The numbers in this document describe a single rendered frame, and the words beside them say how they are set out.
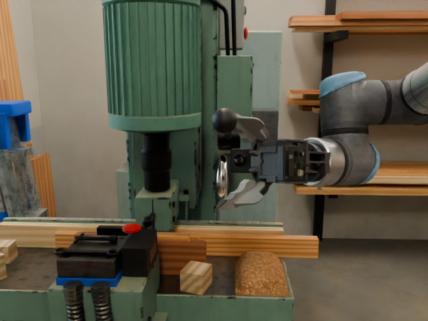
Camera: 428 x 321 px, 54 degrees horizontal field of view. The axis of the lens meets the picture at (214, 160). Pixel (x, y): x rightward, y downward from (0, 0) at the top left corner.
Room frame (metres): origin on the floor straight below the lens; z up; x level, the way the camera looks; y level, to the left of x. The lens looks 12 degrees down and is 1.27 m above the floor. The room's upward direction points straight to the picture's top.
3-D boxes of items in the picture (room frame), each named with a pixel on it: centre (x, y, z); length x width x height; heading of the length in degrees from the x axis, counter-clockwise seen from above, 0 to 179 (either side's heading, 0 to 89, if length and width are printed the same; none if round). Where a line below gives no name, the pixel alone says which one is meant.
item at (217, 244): (0.80, 0.06, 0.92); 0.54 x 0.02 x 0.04; 87
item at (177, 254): (0.71, 0.12, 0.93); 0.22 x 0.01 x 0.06; 87
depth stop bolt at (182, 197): (0.86, 0.06, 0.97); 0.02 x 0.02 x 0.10; 87
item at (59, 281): (0.61, 0.16, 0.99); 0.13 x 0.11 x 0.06; 87
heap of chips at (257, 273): (0.70, -0.08, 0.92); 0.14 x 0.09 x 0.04; 177
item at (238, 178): (0.98, -0.05, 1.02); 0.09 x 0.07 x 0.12; 87
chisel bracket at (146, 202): (0.82, 0.11, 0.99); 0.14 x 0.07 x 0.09; 177
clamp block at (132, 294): (0.61, 0.17, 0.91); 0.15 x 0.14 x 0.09; 87
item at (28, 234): (0.83, 0.16, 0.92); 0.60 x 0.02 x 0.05; 87
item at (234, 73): (1.01, -0.05, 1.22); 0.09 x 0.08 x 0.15; 177
